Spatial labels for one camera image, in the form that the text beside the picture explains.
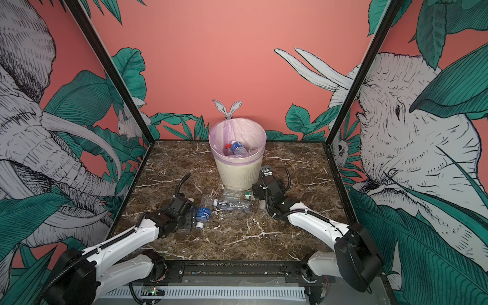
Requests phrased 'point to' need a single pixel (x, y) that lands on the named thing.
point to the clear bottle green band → (236, 194)
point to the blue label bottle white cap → (204, 211)
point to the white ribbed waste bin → (238, 177)
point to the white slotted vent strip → (237, 293)
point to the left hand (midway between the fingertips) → (187, 215)
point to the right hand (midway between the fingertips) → (262, 179)
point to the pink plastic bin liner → (248, 132)
